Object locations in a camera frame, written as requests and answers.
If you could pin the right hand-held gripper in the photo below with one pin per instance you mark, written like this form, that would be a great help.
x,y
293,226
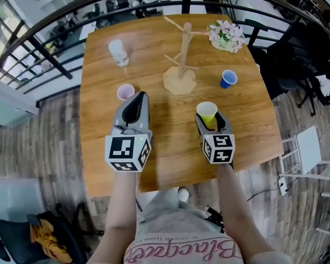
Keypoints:
x,y
222,150

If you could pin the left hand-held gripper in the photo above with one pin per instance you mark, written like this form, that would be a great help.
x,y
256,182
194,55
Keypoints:
x,y
121,150

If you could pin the yellow plastic cup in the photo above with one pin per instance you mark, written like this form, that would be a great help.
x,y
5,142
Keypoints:
x,y
206,111

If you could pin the red plastic cup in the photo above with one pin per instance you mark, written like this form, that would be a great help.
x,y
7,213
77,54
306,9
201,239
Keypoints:
x,y
125,92

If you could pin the blue plastic cup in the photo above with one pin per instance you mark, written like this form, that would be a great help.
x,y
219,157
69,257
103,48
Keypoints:
x,y
228,78

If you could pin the wooden cup tree stand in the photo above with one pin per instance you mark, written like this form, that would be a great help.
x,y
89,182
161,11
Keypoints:
x,y
180,82

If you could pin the person's left forearm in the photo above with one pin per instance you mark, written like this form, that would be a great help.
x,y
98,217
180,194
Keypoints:
x,y
121,202

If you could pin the person's right forearm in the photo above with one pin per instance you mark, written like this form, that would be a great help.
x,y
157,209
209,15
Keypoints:
x,y
236,202

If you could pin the clear plastic cup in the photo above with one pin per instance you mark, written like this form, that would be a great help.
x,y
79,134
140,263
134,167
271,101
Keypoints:
x,y
118,52

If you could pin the person's white shoe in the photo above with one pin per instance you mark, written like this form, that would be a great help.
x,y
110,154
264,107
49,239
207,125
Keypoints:
x,y
183,194

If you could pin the pink flowers in pot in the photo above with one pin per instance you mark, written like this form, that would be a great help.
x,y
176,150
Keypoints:
x,y
226,36

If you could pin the white power strip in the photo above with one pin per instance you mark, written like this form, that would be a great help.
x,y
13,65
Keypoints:
x,y
283,186

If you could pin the person's grey trousers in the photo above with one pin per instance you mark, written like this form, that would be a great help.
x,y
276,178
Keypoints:
x,y
167,205

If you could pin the black clip device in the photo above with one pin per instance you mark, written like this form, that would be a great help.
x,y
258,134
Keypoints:
x,y
215,219

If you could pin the white folding chair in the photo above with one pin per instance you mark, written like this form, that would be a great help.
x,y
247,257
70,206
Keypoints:
x,y
309,150

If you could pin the white crumpled cloth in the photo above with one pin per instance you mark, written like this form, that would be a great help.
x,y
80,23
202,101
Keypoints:
x,y
325,85

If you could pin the white shirt pink print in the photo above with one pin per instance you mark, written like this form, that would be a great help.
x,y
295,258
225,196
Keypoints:
x,y
181,249

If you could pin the white cabinet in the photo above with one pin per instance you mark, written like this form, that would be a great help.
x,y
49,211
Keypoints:
x,y
13,199

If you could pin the mustard yellow cloth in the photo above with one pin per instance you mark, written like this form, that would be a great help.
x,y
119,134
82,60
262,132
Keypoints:
x,y
48,241

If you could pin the large glass window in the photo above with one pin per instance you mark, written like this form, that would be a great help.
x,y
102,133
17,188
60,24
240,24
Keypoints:
x,y
2,29

